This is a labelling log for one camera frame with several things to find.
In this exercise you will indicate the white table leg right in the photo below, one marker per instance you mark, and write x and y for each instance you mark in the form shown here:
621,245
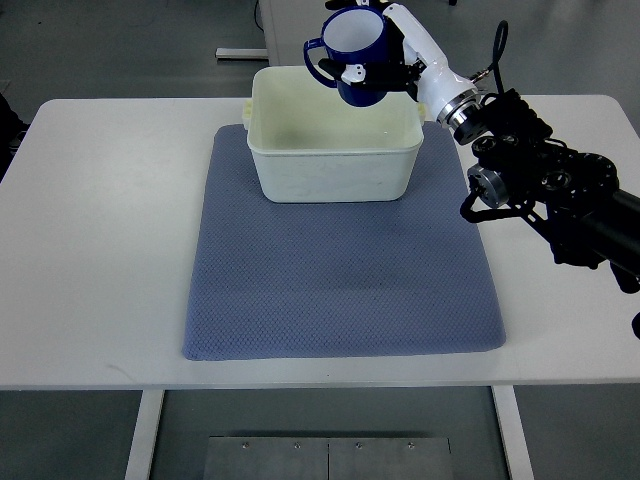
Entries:
512,433

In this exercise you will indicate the white pillar base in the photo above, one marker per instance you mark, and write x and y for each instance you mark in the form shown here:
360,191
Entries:
286,25

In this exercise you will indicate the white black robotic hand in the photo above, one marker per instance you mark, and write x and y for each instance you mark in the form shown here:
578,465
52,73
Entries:
418,67

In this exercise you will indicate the blue quilted mat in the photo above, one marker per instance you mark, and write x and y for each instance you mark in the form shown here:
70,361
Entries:
397,278

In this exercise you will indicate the blue mug white inside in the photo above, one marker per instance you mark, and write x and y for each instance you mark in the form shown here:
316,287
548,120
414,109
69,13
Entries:
350,40

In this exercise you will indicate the cream plastic box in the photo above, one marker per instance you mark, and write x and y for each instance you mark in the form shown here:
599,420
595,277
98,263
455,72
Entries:
309,146

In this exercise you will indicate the metal floor plate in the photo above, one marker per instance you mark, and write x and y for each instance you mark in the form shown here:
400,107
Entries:
272,457

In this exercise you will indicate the dark object left edge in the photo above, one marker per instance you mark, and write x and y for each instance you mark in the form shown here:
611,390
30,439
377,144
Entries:
13,131

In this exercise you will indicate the white table leg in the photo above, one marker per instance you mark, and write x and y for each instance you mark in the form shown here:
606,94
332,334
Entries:
512,433
145,433

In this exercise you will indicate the white table leg left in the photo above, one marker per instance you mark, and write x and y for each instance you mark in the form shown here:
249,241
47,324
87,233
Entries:
145,433

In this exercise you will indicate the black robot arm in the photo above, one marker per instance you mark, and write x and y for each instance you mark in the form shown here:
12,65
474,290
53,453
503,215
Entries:
571,199

